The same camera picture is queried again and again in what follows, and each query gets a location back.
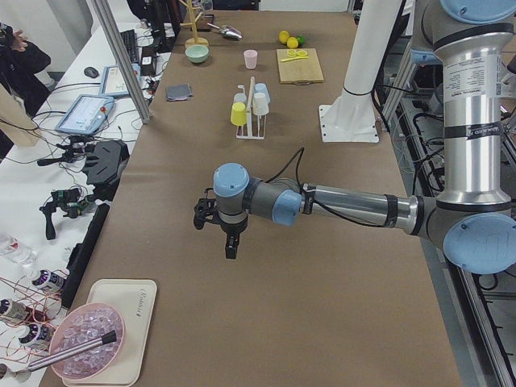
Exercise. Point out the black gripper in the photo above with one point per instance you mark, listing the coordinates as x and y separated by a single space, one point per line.
231 228

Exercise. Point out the pink plastic cup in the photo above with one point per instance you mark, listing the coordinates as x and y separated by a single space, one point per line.
250 58

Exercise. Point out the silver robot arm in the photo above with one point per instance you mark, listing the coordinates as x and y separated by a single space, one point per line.
470 221

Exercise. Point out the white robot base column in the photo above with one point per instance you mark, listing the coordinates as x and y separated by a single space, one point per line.
351 117

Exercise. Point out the white cup holder rack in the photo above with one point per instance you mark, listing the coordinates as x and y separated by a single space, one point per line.
255 126

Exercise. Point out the yellow plastic cup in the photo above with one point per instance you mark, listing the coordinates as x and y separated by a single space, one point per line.
238 114

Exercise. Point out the cream plastic cup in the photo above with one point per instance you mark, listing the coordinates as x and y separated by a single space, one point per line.
260 104

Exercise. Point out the grey plastic cup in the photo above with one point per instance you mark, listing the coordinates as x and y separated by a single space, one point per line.
240 97

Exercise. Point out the light blue plastic cup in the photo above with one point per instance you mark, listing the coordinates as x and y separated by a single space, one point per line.
262 88

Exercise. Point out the cream plastic tray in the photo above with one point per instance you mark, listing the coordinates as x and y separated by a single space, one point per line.
134 300

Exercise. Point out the black stand plate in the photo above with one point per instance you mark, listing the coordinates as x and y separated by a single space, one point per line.
104 167

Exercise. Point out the grey folded cloth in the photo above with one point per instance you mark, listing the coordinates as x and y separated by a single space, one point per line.
178 92

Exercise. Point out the pink bowl of ice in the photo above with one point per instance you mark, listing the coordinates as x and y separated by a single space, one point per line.
90 321

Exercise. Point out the bamboo cutting board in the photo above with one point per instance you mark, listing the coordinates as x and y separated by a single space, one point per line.
299 71

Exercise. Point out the blue teach pendant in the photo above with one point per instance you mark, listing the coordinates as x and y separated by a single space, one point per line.
86 115
112 83

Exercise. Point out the green ceramic bowl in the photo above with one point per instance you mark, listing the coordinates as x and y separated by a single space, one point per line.
197 53

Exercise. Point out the yellow plastic knife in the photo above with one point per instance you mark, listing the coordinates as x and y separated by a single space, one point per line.
288 59

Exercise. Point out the wooden mug tree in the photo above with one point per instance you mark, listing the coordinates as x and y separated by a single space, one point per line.
194 13

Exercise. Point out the yellow lemon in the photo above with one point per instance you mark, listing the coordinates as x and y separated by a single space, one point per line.
283 36
292 42

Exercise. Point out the metal scoop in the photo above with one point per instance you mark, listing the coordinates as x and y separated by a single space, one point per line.
227 31

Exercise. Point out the black computer mouse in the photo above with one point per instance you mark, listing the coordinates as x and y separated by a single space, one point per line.
91 72

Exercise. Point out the person in dark clothes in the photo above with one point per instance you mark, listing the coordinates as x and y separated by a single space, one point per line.
21 60

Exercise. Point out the metal tongs handle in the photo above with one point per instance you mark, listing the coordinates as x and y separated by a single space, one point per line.
107 338

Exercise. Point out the aluminium frame post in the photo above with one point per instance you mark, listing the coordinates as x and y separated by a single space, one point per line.
111 31

